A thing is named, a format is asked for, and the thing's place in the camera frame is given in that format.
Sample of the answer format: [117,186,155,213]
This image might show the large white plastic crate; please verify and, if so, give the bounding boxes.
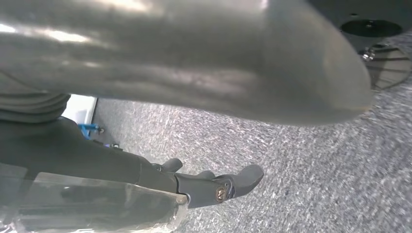
[61,95,98,125]

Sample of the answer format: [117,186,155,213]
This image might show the right robot foot plate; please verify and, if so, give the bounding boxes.
[360,43,412,92]

